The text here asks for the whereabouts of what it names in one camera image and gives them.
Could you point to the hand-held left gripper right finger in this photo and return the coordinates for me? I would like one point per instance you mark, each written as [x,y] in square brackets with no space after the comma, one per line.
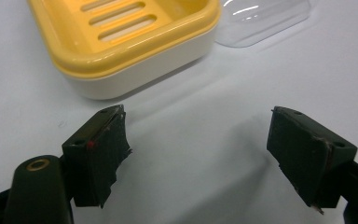
[304,155]

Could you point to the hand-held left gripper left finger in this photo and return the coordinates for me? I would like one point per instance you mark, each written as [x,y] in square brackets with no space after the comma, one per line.
[98,161]

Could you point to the yellow and white soap box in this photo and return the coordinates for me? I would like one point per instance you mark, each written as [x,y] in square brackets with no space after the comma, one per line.
[127,43]

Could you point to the clear plastic soap box lid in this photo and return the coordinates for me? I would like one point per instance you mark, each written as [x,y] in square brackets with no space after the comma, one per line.
[261,20]

